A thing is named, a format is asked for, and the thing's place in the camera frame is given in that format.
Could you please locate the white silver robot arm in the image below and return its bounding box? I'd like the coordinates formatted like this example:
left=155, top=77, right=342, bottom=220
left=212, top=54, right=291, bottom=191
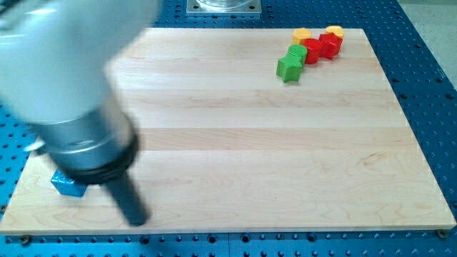
left=1, top=0, right=160, bottom=183

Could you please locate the light wooden board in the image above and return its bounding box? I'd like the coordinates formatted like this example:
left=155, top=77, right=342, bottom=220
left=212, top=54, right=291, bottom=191
left=1, top=28, right=456, bottom=235

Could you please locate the green star block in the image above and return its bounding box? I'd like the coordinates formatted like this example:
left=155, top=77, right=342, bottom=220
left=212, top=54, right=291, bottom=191
left=276, top=55, right=303, bottom=82

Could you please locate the green cylinder block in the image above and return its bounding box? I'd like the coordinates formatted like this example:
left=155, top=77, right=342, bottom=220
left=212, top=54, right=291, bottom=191
left=287, top=44, right=308, bottom=66

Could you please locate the red cylinder block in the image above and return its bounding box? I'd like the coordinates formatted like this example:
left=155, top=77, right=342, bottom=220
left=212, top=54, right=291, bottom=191
left=303, top=39, right=322, bottom=64

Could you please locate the yellow hexagon block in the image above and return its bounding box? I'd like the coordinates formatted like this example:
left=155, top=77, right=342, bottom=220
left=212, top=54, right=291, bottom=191
left=291, top=28, right=312, bottom=45

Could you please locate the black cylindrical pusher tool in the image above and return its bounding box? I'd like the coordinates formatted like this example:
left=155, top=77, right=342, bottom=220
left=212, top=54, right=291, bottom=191
left=105, top=172, right=149, bottom=226

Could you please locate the red star block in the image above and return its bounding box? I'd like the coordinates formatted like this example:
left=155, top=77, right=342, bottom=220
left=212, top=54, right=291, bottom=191
left=318, top=33, right=343, bottom=60

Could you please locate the yellow round block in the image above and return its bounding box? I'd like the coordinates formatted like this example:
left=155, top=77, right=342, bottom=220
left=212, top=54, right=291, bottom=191
left=325, top=25, right=345, bottom=39

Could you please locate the blue block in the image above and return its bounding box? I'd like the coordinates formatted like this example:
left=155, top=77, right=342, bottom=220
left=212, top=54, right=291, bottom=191
left=51, top=169, right=88, bottom=198

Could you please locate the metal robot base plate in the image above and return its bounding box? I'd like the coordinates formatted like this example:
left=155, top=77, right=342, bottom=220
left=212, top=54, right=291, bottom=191
left=186, top=0, right=262, bottom=15

